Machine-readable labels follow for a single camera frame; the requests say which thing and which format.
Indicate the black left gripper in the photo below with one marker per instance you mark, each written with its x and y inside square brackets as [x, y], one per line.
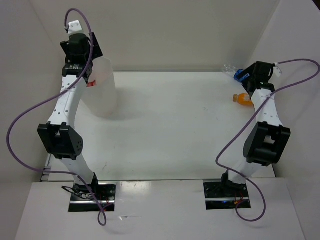
[97, 52]

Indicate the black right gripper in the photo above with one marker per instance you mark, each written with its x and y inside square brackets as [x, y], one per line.
[250, 70]

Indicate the clear bottle with blue label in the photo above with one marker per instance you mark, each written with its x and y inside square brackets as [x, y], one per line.
[233, 72]

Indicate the orange bottle with label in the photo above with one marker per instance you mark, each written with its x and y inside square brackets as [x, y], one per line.
[242, 99]

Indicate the red labelled white bottle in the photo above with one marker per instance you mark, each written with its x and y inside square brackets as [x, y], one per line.
[92, 84]

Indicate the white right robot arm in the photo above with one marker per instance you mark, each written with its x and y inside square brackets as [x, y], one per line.
[268, 138]

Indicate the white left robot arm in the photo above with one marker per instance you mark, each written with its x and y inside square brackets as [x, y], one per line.
[58, 135]

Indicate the translucent white plastic bin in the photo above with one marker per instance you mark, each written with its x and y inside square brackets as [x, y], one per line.
[101, 99]

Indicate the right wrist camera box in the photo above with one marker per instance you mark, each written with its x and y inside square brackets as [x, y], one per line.
[277, 69]

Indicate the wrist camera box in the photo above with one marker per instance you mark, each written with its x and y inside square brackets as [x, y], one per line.
[74, 27]
[277, 69]

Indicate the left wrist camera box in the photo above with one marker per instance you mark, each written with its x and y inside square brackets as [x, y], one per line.
[74, 27]

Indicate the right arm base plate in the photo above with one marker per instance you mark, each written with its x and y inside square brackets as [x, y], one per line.
[219, 198]

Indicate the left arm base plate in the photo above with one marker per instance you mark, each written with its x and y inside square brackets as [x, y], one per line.
[82, 201]

